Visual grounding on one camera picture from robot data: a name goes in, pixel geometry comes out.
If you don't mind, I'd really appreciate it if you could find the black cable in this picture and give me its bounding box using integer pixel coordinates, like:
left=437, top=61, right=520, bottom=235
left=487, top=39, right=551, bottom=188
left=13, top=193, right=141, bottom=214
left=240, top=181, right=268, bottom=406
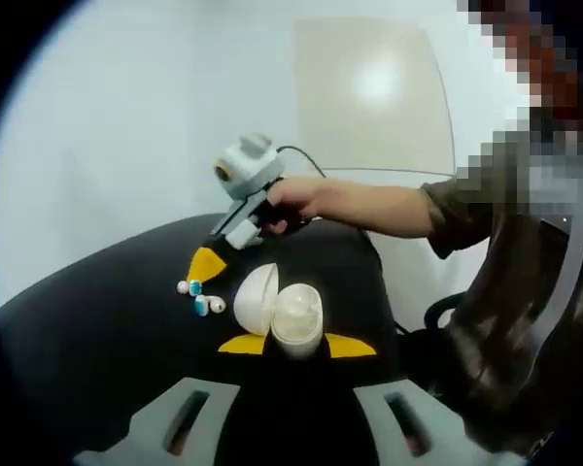
left=275, top=144, right=412, bottom=337

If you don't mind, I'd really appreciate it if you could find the person's right hand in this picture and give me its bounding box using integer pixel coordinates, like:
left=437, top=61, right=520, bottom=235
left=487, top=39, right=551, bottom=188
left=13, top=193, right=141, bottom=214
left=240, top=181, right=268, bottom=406
left=263, top=175, right=326, bottom=238

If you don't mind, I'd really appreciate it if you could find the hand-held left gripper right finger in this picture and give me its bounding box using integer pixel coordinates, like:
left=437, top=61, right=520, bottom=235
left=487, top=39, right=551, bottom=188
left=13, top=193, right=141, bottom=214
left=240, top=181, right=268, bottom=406
left=295, top=333, right=473, bottom=466

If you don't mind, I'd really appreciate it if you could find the beige wall panel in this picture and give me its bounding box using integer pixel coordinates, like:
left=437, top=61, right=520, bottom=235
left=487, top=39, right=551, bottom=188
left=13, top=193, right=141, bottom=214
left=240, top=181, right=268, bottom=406
left=292, top=16, right=457, bottom=177

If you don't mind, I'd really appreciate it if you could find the beige oval charging case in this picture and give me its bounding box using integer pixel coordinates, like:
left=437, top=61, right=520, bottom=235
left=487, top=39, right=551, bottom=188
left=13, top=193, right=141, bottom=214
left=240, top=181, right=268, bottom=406
left=232, top=262, right=325, bottom=361

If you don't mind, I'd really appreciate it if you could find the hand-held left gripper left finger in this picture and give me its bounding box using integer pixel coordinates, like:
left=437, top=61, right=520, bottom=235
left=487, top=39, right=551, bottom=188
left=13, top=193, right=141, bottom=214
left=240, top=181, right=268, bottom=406
left=71, top=333, right=297, bottom=466

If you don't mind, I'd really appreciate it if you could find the black office chair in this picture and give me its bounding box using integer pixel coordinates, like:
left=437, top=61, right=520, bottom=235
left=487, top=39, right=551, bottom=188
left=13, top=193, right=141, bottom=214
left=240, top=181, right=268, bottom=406
left=424, top=291, right=465, bottom=332

